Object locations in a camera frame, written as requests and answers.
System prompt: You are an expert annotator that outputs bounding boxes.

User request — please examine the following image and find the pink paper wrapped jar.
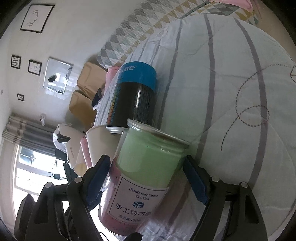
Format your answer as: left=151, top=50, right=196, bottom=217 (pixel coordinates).
left=80, top=137, right=90, bottom=163

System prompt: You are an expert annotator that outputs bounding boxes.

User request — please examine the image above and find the dark cloth on pillows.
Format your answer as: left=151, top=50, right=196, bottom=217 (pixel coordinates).
left=91, top=88, right=102, bottom=107

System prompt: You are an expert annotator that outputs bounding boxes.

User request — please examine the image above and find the black framed text print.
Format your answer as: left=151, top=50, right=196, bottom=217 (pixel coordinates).
left=11, top=55, right=22, bottom=69

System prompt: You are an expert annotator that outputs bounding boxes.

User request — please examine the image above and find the white chair with hanger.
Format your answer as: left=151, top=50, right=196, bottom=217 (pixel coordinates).
left=53, top=123, right=85, bottom=168

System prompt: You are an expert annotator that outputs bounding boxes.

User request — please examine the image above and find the small white paper cup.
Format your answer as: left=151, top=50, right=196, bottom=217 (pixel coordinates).
left=74, top=148, right=88, bottom=177

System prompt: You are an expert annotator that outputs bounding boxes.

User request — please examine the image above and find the striped white table cloth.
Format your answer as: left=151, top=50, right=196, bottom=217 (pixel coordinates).
left=127, top=14, right=295, bottom=240

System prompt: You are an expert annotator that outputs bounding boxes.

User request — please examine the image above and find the tan covered chair right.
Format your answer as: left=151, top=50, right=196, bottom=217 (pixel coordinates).
left=77, top=62, right=107, bottom=100

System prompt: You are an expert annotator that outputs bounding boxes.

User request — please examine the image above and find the framed branch print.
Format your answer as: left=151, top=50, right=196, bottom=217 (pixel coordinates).
left=28, top=59, right=42, bottom=76

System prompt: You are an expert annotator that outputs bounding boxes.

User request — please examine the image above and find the large white paper cup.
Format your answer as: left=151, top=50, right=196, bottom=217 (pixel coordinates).
left=86, top=125, right=127, bottom=167

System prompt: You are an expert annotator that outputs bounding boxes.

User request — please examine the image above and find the glass jar pink green paper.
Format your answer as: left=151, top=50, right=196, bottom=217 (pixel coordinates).
left=98, top=120, right=190, bottom=236

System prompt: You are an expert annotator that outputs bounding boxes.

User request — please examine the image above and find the tiny black frame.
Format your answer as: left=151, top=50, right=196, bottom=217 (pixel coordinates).
left=17, top=93, right=25, bottom=101

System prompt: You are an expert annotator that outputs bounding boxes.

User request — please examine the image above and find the tan covered chair left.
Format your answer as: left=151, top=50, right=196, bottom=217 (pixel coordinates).
left=69, top=90, right=97, bottom=131

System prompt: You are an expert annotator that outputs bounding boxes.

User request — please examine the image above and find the large antler picture frame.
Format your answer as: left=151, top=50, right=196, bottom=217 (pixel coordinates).
left=20, top=4, right=55, bottom=34

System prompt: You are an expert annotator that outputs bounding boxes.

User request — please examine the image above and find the sofa with diamond pattern cover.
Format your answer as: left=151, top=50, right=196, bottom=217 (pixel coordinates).
left=96, top=1, right=259, bottom=69

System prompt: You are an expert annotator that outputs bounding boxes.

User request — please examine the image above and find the tan covered chair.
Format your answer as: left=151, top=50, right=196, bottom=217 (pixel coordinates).
left=77, top=62, right=107, bottom=100
left=69, top=90, right=97, bottom=131

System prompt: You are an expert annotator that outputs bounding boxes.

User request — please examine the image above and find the grey striped curtain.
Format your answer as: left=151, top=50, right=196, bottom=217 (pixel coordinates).
left=2, top=114, right=56, bottom=157

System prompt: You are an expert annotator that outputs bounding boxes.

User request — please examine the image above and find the whiteboard on wall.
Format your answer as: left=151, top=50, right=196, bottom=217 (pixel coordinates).
left=43, top=57, right=73, bottom=95

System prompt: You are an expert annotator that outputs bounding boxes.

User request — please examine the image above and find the black blue CoolTowel can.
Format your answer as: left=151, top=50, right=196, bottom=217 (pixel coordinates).
left=106, top=61, right=157, bottom=135

